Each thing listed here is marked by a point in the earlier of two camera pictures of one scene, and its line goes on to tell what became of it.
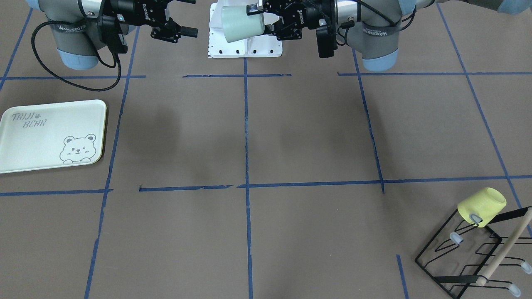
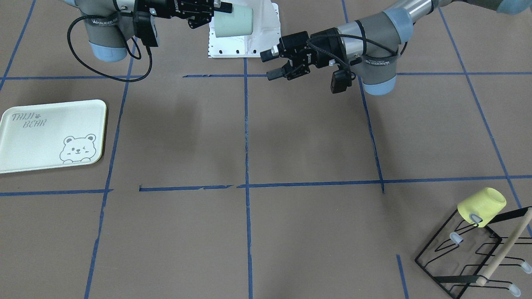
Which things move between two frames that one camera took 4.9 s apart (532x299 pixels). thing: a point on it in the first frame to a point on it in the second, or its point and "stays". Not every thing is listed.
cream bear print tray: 52,136 stays
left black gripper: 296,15 to 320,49
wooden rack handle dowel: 488,272 stays
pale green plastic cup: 238,25 stays
